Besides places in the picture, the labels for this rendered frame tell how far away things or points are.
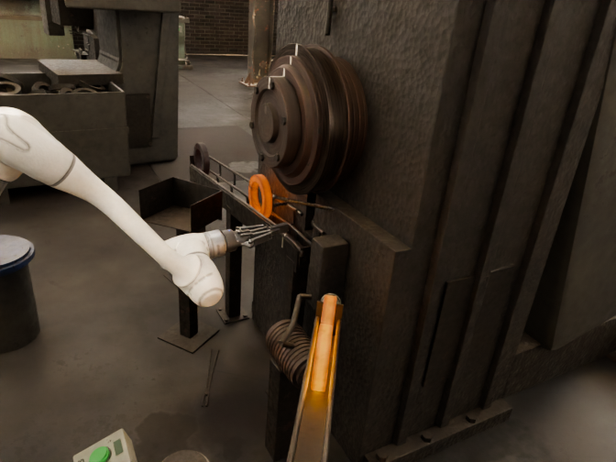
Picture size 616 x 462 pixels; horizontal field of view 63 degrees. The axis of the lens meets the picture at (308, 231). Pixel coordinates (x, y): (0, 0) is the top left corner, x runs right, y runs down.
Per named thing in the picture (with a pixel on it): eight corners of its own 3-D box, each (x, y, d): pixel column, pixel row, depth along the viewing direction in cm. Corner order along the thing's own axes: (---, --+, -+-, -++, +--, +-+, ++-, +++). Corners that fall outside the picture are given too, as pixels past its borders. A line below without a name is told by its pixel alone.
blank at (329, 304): (338, 286, 137) (325, 284, 138) (335, 313, 123) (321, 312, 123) (332, 335, 143) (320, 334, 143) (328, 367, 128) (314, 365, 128)
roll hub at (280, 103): (261, 152, 175) (265, 69, 163) (298, 179, 153) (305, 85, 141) (247, 153, 172) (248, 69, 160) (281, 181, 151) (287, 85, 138)
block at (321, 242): (332, 293, 173) (339, 231, 163) (344, 306, 167) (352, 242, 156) (304, 300, 168) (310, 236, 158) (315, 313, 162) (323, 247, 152)
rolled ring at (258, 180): (250, 219, 212) (258, 218, 214) (267, 220, 196) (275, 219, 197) (246, 176, 211) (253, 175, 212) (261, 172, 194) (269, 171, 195)
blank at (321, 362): (335, 313, 123) (321, 312, 123) (330, 347, 108) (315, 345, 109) (328, 367, 128) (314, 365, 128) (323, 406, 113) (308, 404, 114)
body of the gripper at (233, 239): (219, 246, 171) (244, 240, 175) (227, 258, 164) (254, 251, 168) (217, 226, 167) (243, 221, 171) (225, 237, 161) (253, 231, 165)
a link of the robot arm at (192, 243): (201, 249, 170) (214, 273, 161) (155, 260, 164) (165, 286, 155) (200, 224, 164) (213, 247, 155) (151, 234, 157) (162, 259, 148)
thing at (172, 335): (178, 313, 249) (172, 176, 218) (221, 331, 239) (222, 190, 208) (148, 335, 232) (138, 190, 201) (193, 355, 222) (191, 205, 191)
